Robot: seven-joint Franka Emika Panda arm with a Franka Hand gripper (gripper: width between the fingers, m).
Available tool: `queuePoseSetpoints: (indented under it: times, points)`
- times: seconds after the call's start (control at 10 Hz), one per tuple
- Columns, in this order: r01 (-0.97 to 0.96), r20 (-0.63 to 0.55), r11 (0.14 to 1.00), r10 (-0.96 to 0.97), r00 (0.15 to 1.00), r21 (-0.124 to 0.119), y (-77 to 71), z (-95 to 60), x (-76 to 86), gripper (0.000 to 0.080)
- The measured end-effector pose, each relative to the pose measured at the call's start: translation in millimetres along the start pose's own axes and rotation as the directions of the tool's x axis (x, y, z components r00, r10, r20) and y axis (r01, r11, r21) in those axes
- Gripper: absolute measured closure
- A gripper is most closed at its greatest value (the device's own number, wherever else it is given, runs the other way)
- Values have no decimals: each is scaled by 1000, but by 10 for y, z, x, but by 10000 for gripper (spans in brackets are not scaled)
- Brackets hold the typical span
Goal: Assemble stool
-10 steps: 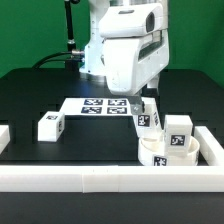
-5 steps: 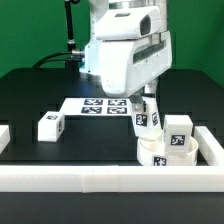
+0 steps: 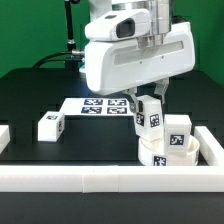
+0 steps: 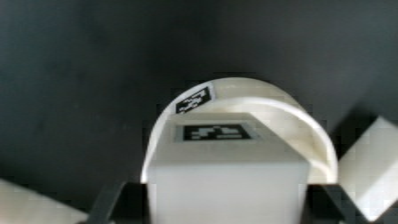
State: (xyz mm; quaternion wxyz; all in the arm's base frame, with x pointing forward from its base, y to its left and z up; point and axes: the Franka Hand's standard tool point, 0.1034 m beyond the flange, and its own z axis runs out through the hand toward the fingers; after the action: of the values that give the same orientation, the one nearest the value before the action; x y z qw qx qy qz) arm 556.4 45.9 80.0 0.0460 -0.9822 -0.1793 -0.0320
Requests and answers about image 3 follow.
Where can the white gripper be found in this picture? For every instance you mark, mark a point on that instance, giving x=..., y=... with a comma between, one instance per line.
x=116, y=66

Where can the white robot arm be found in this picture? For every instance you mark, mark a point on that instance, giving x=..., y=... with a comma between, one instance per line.
x=147, y=21

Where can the white sheet with markers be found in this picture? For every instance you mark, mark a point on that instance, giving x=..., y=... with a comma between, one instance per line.
x=96, y=107

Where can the black pole stand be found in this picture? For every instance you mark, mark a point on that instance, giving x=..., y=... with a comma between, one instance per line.
x=71, y=64

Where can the white U-shaped fence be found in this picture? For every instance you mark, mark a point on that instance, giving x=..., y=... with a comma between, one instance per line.
x=88, y=179

